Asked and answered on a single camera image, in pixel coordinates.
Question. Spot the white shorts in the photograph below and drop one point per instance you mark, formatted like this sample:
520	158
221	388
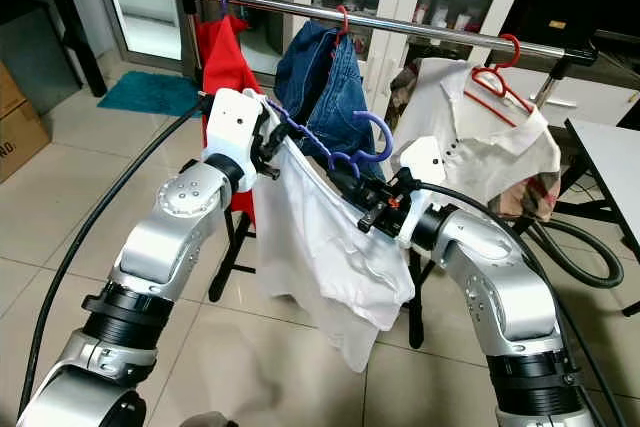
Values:
320	247

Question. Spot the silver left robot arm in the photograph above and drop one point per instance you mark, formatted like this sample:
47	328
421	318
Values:
160	257

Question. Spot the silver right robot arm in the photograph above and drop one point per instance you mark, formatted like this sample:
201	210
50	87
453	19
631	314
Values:
500	287

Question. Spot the blue denim jeans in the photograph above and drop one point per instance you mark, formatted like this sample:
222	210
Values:
320	77

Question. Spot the plain red shirt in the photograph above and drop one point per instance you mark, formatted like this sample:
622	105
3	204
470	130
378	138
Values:
220	57

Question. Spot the white buttoned shirt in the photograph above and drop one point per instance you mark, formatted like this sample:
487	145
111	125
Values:
450	117

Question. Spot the teal floor mat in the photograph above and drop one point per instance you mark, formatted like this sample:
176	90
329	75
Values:
150	92

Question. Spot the chrome black clothes rack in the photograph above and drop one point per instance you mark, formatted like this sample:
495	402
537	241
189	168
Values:
410	25

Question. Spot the cardboard box black print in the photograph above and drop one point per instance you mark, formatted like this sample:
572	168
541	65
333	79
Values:
20	142

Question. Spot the white table black legs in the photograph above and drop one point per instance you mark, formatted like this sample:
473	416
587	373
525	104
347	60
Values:
610	157

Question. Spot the low white drawer cabinet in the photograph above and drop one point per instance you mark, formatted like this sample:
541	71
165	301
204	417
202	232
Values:
590	92

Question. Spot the plain cardboard box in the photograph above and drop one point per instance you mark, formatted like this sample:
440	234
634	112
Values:
10	87

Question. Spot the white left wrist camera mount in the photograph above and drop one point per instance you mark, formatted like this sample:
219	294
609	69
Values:
228	137

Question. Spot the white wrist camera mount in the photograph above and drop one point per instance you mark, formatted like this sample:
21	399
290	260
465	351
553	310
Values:
422	159
228	137

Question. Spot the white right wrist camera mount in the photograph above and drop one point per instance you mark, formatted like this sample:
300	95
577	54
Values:
422	159

